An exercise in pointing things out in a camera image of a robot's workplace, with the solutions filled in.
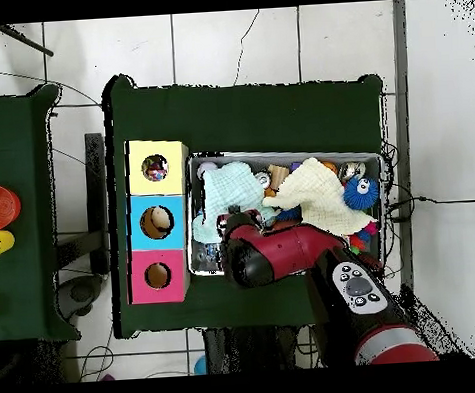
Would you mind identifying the silver drink can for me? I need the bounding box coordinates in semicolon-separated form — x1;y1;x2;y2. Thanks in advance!
254;170;273;190

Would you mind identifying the dark green table cloth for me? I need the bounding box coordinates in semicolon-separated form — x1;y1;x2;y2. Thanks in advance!
97;57;399;347

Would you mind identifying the black power cable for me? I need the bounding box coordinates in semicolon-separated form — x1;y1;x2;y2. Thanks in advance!
385;192;475;222

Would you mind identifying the wooden box with three holes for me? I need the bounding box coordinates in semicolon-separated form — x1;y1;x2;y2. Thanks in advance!
119;136;199;306

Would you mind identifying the black upright stand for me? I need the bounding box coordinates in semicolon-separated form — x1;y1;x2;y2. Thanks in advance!
82;132;113;277

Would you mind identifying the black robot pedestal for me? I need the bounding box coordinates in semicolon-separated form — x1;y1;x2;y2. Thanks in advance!
202;321;317;375

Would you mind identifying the cream waffle cloth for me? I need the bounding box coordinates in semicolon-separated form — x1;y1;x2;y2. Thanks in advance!
258;152;379;242

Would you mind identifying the blue spiky ball with eyes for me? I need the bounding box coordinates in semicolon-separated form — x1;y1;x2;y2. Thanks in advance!
341;174;381;212

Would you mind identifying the mint waffle cloth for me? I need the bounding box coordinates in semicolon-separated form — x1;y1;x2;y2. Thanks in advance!
186;158;281;244

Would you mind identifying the labelled tin can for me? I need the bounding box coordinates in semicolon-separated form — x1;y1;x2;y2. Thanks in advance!
337;160;368;183

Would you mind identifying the neighbouring green covered table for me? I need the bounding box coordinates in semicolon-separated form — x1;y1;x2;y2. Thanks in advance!
0;82;83;346

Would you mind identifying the plain wooden block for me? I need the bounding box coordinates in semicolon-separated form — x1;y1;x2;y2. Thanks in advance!
265;162;291;192

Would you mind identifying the grey round base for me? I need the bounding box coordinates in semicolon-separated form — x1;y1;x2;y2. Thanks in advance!
56;273;107;321

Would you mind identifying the dark tripod leg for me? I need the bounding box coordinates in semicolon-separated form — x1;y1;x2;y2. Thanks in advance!
0;20;56;61

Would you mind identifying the shallow clear mesh bin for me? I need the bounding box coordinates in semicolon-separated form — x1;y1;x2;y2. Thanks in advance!
181;141;389;287

